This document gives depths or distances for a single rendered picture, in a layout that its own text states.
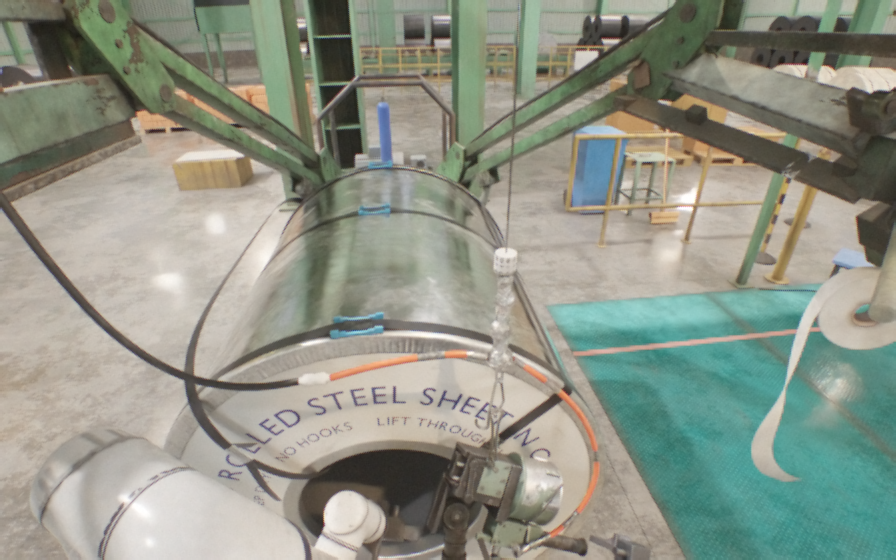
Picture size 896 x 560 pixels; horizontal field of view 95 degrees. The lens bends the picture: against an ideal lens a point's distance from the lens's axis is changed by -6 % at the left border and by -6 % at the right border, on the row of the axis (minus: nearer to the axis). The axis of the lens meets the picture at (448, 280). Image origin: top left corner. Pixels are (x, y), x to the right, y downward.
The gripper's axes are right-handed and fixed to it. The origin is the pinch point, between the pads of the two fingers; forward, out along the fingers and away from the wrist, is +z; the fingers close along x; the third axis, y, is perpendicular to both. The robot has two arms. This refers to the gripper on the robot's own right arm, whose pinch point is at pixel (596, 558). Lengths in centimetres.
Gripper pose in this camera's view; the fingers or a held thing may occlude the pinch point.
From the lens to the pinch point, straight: 118.7
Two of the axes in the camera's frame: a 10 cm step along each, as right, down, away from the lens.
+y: -9.1, -3.5, -2.2
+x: -2.7, 9.1, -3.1
